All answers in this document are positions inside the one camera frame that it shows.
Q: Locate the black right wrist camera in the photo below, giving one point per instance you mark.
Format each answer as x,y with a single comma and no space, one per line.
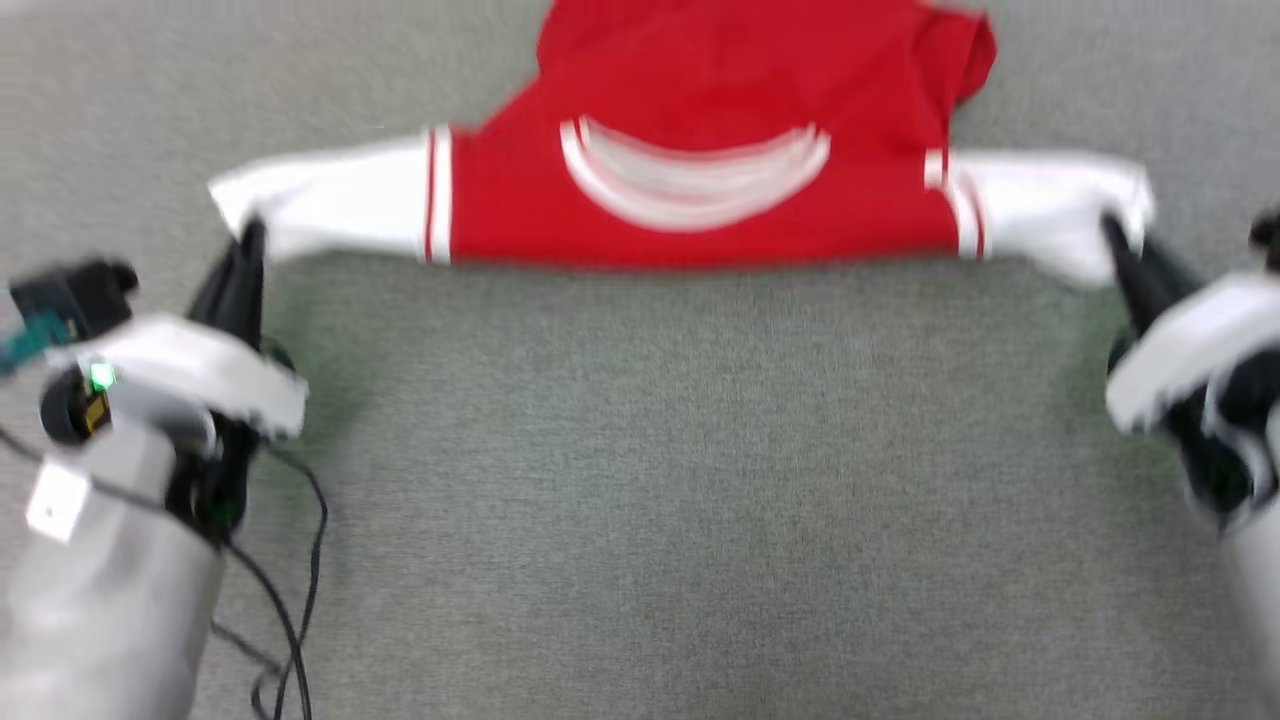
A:
1268,238

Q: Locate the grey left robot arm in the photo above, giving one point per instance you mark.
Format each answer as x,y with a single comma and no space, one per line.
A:
90,600

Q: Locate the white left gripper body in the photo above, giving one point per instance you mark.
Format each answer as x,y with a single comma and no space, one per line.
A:
190,375

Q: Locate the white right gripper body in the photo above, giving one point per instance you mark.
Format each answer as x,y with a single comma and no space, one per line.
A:
1190,345

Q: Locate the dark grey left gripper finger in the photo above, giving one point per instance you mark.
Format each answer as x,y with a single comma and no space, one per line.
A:
218,295
252,280

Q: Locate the red garment with white sleeves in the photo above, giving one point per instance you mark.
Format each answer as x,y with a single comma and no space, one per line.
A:
700,150

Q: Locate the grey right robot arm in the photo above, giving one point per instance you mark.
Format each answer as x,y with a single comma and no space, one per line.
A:
1250,520

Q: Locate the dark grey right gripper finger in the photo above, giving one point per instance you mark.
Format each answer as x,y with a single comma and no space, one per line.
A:
1172,280
1128,275

